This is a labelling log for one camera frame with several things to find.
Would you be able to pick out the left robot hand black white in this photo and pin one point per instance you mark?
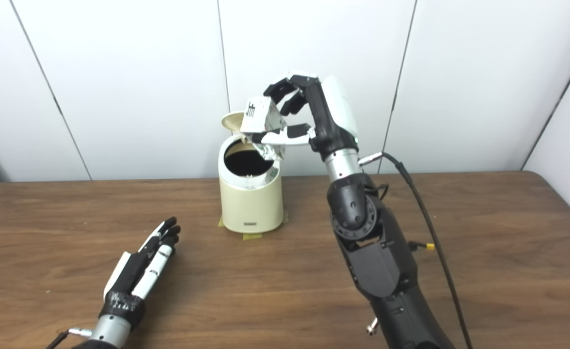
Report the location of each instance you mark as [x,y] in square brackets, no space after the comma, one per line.
[132,281]

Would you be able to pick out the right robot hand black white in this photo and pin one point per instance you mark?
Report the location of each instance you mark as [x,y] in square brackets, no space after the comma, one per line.
[331,116]

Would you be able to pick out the white green milk carton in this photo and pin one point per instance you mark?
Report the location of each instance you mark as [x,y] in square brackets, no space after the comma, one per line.
[261,116]

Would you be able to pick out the cream round bin lid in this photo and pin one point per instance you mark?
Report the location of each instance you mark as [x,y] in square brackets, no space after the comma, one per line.
[230,121]

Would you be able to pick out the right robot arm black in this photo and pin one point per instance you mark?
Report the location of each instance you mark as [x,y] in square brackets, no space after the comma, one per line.
[377,257]

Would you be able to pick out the cream-colored round bin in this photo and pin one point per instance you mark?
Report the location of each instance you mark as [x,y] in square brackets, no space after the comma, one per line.
[251,203]

